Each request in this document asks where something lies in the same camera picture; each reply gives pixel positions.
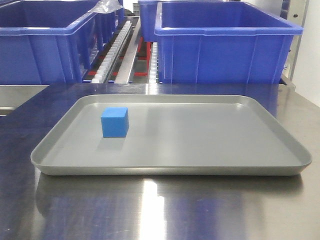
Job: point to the clear plastic bag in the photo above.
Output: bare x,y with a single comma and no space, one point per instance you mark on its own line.
106,7

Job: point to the grey perforated shelf post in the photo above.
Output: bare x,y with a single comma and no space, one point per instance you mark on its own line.
294,11

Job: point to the red shelf frame bar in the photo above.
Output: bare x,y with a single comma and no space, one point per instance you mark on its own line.
140,67

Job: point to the white roller rail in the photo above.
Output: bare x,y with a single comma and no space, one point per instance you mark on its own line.
106,68
153,64

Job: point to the blue bin front left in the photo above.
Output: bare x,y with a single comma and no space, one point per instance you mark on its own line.
51,41

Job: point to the white roller rail left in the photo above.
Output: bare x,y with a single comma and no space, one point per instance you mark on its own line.
106,68

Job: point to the white roller rail right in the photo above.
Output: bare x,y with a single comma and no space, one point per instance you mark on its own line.
153,64

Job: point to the blue bin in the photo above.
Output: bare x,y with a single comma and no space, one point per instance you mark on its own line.
51,41
148,13
206,42

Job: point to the blue cube block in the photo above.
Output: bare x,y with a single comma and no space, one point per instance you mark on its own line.
115,122

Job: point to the blue bin front right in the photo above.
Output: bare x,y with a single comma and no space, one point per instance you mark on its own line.
206,42

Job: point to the blue bin rear right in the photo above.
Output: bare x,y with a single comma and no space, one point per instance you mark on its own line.
148,13

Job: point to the grey plastic tray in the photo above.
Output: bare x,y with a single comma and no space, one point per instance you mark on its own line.
171,135

